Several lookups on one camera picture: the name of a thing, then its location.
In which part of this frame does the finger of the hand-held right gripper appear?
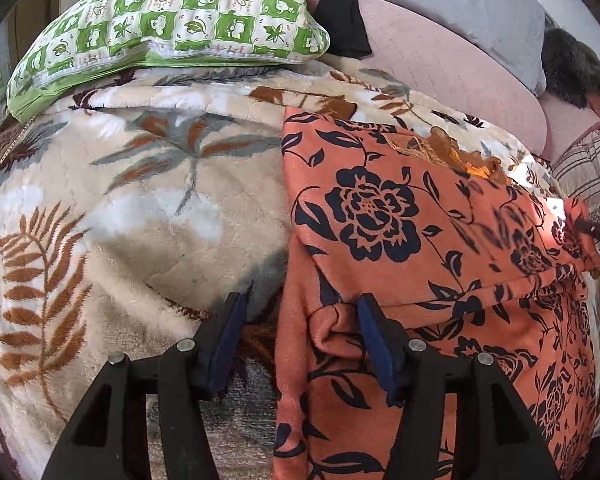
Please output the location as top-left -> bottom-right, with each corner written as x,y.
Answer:
576,216 -> 600,249

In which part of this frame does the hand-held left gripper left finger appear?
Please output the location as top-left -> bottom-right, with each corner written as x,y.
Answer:
40,292 -> 249,480

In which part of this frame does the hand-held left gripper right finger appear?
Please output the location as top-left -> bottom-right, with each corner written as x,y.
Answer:
356,293 -> 562,480

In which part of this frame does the orange floral garment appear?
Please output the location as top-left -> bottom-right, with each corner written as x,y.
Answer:
271,106 -> 600,480

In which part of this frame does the striped beige bedding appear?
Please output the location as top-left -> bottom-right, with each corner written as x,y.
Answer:
550,130 -> 600,251

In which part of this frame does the dark furry cushion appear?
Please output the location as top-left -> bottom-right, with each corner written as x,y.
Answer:
541,27 -> 600,109

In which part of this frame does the beige leaf-print blanket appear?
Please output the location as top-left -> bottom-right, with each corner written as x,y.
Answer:
0,54 -> 600,480

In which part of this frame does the pink quilted bedspread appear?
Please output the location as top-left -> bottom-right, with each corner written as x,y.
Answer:
354,0 -> 600,162

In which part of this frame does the grey pillow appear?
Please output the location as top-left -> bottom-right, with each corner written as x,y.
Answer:
362,0 -> 548,97

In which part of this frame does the black cloth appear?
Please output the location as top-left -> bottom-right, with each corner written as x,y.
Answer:
145,0 -> 373,59

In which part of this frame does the green checkered pillow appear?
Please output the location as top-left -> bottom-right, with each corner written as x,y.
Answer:
6,0 -> 331,122

